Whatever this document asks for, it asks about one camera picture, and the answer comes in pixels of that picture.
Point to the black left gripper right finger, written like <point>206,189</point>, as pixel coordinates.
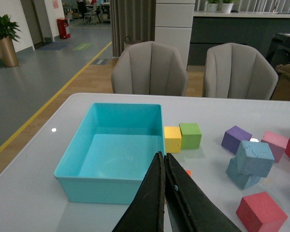
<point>189,208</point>

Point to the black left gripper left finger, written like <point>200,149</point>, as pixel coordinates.
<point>146,212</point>

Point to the light blue foam cube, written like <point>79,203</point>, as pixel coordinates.
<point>254,158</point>
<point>243,181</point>

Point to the turquoise plastic bin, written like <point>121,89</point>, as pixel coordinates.
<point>111,152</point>

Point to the red foam cube front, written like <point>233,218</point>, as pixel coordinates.
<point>260,213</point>

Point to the green foam cube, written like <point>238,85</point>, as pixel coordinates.
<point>191,135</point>

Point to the yellow foam cube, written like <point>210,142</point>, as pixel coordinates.
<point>173,139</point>

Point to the purple foam cube far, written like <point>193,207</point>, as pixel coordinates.
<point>232,138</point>

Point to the pink foam cube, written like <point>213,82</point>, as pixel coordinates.
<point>277,144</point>

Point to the grey chair left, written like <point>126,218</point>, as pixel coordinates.
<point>150,68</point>

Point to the grey chair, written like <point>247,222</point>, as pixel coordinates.
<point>150,68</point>
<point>238,71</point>

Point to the grey chair right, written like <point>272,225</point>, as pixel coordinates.
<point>238,71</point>

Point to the dark appliance right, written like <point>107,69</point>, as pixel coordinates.
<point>279,50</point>

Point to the dark counter with white top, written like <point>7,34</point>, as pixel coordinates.
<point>249,28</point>

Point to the white drawer cabinet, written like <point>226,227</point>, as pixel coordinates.
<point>173,25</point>

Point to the grey curtain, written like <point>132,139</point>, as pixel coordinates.
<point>132,18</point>

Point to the white potted plant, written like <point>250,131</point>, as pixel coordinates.
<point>223,6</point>

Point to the red box on floor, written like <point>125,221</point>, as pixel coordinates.
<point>63,28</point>

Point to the potted plant gold pot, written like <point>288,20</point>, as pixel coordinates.
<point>8,34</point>

